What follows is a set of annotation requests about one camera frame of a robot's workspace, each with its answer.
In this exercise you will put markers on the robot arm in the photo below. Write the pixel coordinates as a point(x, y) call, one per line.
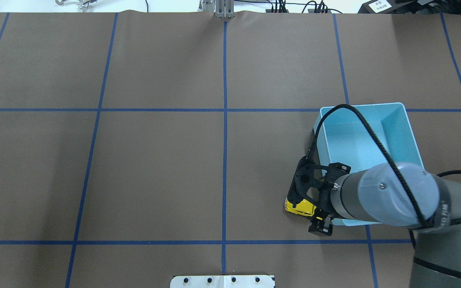
point(402, 195)

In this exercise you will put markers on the aluminium frame post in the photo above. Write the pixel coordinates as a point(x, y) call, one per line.
point(222, 9)

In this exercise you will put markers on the yellow beetle toy car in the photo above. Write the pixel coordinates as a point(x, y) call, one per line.
point(303, 208)

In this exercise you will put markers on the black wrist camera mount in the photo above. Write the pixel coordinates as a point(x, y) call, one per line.
point(304, 179)

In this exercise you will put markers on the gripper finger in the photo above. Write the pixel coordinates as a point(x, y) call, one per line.
point(321, 227)

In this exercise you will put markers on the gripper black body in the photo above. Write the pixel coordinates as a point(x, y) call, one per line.
point(321, 226)

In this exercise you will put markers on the light blue plastic bin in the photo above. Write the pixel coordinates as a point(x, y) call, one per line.
point(342, 137)

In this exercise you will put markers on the white pedestal column base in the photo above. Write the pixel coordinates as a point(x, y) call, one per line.
point(223, 281)

